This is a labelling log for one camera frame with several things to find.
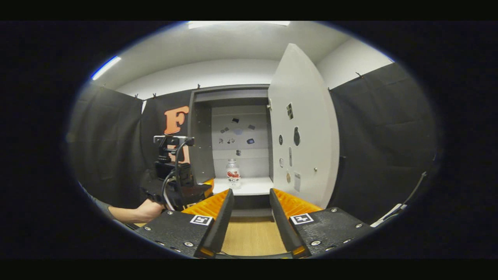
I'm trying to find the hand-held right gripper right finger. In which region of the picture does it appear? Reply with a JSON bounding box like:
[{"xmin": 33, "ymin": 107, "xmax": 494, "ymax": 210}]
[{"xmin": 269, "ymin": 188, "xmax": 376, "ymax": 258}]

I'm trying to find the clear plastic bottle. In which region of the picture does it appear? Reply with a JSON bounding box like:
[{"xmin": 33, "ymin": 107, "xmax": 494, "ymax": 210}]
[{"xmin": 226, "ymin": 159, "xmax": 242, "ymax": 190}]

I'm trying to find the white cabinet door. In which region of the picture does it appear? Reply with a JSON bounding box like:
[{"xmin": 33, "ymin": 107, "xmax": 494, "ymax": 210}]
[{"xmin": 268, "ymin": 43, "xmax": 340, "ymax": 210}]

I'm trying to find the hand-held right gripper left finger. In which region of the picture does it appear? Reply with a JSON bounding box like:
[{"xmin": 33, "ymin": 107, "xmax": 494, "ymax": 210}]
[{"xmin": 134, "ymin": 189, "xmax": 235, "ymax": 258}]

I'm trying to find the white cabinet shelf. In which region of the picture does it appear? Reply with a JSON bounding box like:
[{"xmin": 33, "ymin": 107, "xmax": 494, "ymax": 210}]
[{"xmin": 212, "ymin": 176, "xmax": 275, "ymax": 196}]

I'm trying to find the ceiling light strip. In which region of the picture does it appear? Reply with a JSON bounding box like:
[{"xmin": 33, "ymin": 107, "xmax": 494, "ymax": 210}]
[
  {"xmin": 188, "ymin": 21, "xmax": 291, "ymax": 30},
  {"xmin": 91, "ymin": 56, "xmax": 122, "ymax": 81}
]

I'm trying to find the grey cabinet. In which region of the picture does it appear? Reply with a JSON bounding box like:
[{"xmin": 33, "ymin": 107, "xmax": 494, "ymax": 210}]
[{"xmin": 188, "ymin": 84, "xmax": 275, "ymax": 218}]

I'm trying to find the black backdrop cloth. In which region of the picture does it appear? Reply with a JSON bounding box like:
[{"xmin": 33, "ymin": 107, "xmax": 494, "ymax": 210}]
[{"xmin": 68, "ymin": 62, "xmax": 438, "ymax": 225}]

